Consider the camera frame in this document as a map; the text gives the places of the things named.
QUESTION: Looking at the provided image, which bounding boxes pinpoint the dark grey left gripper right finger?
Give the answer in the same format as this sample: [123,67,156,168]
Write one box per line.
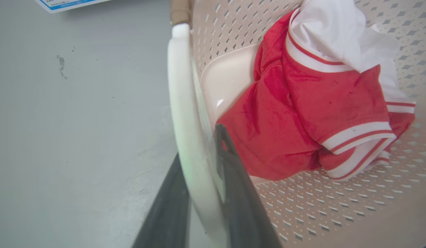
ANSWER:
[214,124,283,248]

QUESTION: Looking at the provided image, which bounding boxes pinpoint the white cloth garment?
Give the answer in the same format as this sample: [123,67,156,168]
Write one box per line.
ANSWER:
[288,0,416,107]

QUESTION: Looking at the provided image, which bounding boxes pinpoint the white perforated plastic laundry basket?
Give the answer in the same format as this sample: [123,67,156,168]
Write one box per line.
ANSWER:
[167,0,426,248]

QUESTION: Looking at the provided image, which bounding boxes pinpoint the white sheet with blue border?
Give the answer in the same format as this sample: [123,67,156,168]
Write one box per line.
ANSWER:
[34,0,113,13]

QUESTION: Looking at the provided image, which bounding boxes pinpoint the red shirt with white stripes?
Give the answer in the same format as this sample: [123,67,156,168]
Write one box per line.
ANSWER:
[216,8,416,182]

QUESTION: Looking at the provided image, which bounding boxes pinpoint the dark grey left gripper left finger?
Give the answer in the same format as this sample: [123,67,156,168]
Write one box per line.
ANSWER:
[132,154,191,248]

